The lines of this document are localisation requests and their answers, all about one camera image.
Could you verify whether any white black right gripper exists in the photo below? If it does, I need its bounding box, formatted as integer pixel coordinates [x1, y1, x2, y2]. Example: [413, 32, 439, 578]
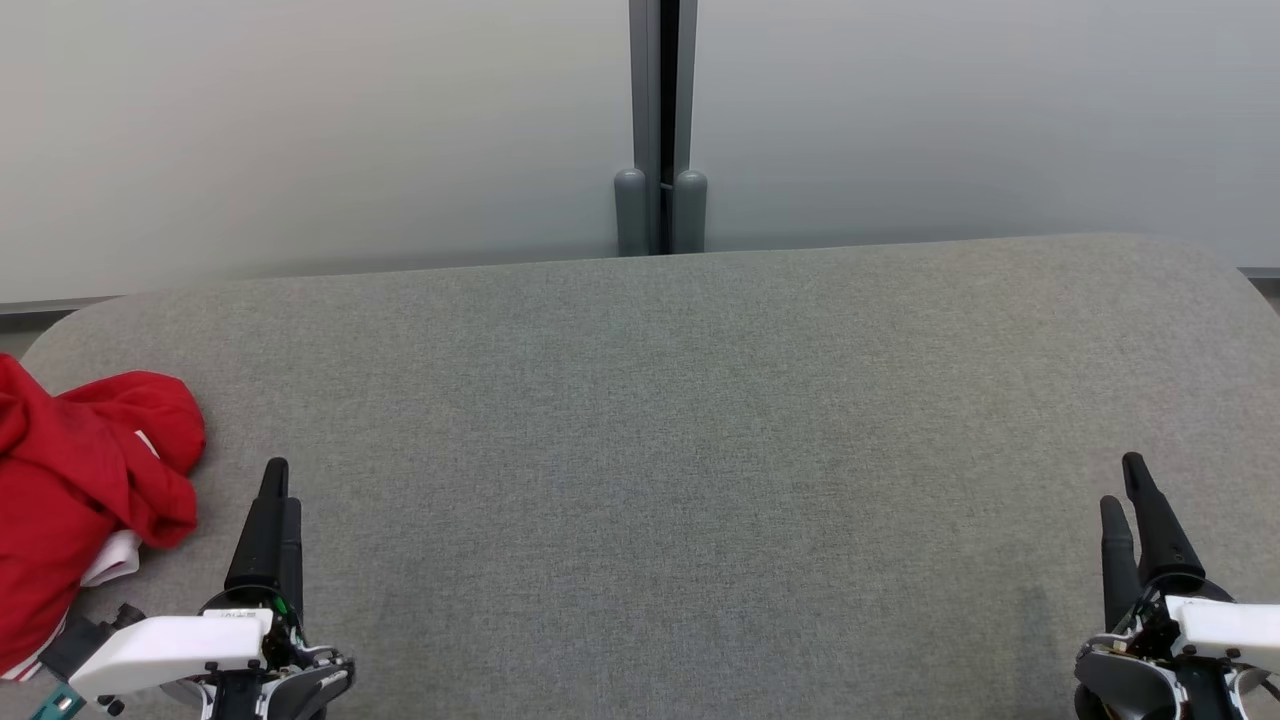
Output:
[1100, 452, 1280, 673]

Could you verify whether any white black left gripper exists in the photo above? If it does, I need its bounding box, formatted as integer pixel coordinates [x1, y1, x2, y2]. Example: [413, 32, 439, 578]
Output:
[68, 457, 307, 702]

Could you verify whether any red shirt with white stripes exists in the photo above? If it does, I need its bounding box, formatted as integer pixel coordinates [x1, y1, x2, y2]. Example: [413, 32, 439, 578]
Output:
[0, 355, 123, 683]

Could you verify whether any grey partition post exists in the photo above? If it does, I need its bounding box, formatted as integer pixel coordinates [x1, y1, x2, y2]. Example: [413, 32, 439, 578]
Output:
[613, 0, 709, 258]

